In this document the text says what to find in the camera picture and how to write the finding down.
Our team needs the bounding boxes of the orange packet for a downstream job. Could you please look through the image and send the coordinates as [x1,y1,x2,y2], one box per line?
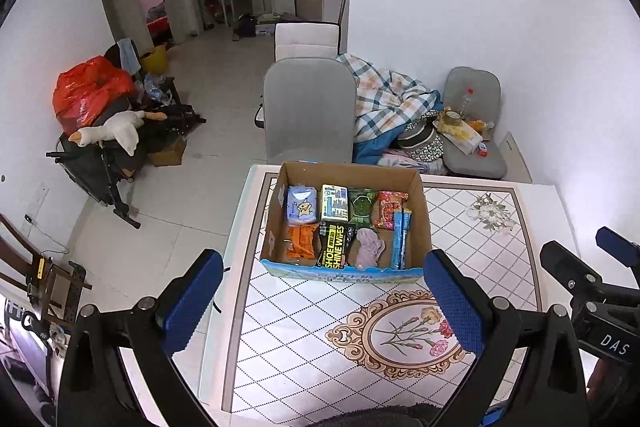
[282,224,321,264]

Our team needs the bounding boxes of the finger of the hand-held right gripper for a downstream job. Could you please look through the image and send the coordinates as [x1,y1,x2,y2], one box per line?
[539,241,604,291]
[595,227,640,266]

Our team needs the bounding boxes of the dark fleece clothing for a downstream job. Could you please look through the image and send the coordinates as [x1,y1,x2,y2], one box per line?
[340,402,441,427]

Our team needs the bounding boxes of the pink cloth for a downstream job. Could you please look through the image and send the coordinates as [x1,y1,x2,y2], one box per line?
[377,152,446,175]

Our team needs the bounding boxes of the long blue packet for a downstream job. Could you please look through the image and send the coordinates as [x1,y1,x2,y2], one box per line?
[401,211,414,269]
[391,208,404,270]

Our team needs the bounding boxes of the yellow bag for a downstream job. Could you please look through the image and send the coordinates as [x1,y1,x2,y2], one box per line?
[140,45,168,75]

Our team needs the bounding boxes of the red plastic bag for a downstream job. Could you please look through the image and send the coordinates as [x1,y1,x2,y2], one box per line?
[52,56,138,135]

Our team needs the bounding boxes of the cardboard box blue print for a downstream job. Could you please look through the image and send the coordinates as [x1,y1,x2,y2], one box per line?
[260,161,433,284]

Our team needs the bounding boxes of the black wipes packet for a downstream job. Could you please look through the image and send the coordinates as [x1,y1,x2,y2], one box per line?
[316,222,357,269]

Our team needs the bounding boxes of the blue tissue pack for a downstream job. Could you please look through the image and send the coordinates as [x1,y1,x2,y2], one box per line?
[286,185,320,228]

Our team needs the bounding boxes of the black white patterned cloth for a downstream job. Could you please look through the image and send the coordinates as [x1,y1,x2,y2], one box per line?
[407,134,446,162]

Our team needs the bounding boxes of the light blue hanging cloth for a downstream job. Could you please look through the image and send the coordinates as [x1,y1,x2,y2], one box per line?
[117,39,143,75]

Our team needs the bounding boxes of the black bag on floor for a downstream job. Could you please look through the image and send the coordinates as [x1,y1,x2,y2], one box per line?
[235,13,257,38]

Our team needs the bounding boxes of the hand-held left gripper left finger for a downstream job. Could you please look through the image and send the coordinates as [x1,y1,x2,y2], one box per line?
[56,248,224,427]

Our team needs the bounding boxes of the red snack packet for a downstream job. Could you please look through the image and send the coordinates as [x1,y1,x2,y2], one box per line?
[371,191,410,230]

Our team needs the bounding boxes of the striped cloth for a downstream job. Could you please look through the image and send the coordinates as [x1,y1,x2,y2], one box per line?
[397,122,441,152]

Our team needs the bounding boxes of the green snack packet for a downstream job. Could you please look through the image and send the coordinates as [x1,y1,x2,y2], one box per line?
[348,188,378,225]

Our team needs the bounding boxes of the blue cloth under blanket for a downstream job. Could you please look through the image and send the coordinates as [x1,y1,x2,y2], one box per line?
[352,129,401,165]

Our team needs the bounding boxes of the white cabinet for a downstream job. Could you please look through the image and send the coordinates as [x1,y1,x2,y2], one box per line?
[320,0,349,25]

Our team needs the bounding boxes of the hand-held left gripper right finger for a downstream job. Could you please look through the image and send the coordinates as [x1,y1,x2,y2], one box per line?
[423,249,592,427]

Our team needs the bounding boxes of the small brown cardboard box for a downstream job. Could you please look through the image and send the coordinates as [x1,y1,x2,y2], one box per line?
[147,134,188,168]

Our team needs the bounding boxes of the white board against wall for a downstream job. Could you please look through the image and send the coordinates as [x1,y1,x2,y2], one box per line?
[500,131,533,184]

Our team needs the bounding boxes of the white goose plush toy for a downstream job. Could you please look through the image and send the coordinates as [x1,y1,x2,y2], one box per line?
[69,109,166,156]

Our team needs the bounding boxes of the grey ribbed chair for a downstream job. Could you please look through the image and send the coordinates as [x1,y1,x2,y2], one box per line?
[254,58,358,165]

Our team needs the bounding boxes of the tissue box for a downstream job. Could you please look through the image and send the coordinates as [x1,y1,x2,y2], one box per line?
[436,119,483,155]

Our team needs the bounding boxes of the plaid blanket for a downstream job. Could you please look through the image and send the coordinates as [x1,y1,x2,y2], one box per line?
[336,53,443,142]

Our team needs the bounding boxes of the purple cloth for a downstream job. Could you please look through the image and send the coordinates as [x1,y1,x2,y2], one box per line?
[352,228,387,269]

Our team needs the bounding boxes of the wooden chair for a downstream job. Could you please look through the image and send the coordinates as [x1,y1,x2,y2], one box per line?
[0,212,93,333]

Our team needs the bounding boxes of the black folding stroller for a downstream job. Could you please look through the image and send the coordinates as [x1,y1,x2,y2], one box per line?
[46,77,206,230]

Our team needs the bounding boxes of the white chair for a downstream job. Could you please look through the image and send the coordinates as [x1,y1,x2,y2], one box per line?
[274,22,342,62]

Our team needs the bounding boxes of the grey padded chair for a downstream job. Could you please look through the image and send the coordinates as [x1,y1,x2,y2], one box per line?
[441,67,508,180]

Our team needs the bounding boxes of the white and blue packet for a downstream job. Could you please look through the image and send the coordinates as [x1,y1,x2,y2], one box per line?
[320,184,349,223]

